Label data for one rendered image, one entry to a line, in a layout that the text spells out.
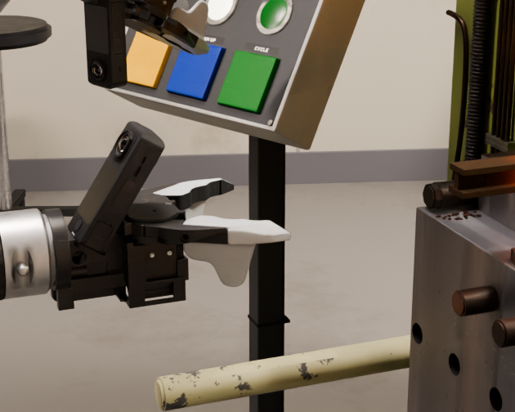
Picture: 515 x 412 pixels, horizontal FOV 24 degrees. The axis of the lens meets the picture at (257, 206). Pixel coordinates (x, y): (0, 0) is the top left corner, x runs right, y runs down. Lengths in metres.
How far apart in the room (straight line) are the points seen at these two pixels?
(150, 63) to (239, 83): 0.18
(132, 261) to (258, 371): 0.58
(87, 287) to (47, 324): 2.26
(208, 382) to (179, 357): 1.52
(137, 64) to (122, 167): 0.68
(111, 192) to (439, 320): 0.47
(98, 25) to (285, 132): 0.29
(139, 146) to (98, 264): 0.12
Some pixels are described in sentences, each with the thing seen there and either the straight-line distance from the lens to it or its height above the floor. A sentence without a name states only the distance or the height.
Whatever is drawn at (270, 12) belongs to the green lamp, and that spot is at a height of 1.09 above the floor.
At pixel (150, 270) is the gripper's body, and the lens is 1.05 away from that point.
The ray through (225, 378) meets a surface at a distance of 1.57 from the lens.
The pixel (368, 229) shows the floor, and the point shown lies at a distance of 3.99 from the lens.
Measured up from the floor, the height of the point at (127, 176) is 1.05.
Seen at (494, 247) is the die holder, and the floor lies 0.91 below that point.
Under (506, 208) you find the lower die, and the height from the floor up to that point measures 0.93.
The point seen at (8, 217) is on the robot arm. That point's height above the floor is 1.02.
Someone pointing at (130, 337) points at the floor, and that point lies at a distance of 3.21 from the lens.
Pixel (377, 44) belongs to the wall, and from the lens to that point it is 4.38.
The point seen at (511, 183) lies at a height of 0.99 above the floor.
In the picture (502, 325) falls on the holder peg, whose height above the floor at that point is 0.88.
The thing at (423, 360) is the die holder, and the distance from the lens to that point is 1.40.
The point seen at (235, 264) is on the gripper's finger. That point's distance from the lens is 1.04.
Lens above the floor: 1.35
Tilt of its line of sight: 19 degrees down
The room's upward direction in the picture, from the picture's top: straight up
